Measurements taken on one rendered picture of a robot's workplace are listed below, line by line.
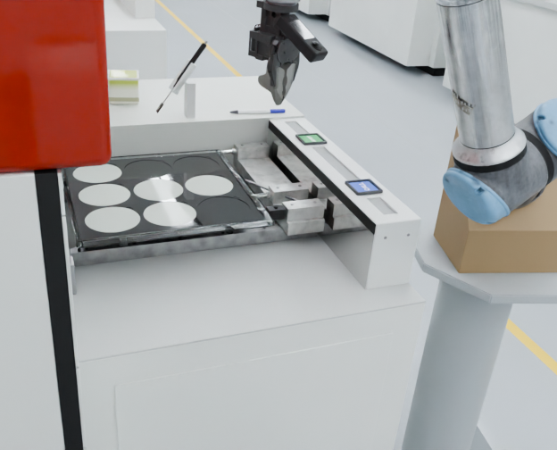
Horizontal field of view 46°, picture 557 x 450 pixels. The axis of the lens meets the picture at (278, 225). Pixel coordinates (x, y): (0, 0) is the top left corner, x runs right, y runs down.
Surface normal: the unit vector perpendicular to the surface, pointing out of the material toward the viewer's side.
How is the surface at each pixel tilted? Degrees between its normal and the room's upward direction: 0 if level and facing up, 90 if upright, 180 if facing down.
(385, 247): 90
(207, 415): 90
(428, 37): 90
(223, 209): 0
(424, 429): 90
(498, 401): 0
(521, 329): 0
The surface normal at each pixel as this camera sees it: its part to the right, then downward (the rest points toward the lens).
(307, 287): 0.07, -0.88
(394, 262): 0.36, 0.47
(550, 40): -0.93, 0.11
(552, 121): 0.25, -0.33
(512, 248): 0.13, 0.48
